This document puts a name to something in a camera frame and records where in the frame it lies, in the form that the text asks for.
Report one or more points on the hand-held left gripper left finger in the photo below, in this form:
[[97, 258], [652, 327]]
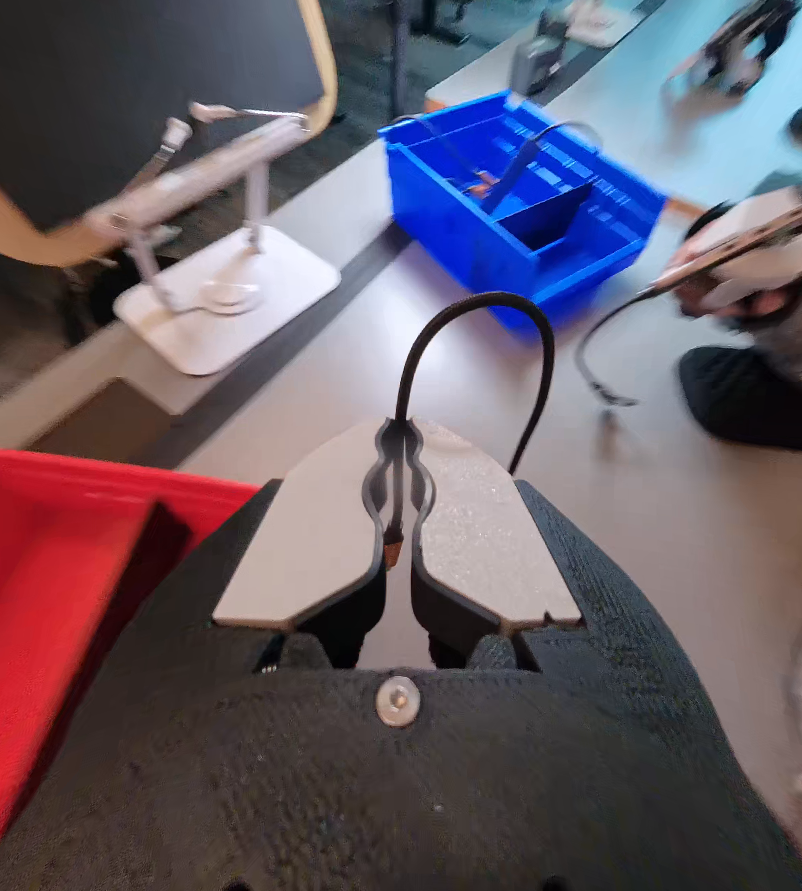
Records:
[[303, 543]]

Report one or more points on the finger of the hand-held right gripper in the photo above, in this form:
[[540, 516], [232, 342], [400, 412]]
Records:
[[755, 212], [776, 268]]

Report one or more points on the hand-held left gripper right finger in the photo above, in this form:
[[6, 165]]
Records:
[[491, 543]]

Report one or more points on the grey usb hub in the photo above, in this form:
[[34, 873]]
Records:
[[512, 174], [735, 247]]

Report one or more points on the red storage bin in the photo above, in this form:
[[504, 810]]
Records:
[[25, 592]]

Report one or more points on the blue storage bin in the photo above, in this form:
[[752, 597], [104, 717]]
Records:
[[456, 236]]

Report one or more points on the person's right hand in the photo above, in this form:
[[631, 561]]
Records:
[[693, 296]]

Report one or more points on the black white handheld device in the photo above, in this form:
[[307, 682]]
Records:
[[728, 49]]

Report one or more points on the white board stand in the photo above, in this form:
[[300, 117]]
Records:
[[234, 320]]

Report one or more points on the dark grey box device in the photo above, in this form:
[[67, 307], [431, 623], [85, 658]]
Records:
[[533, 66]]

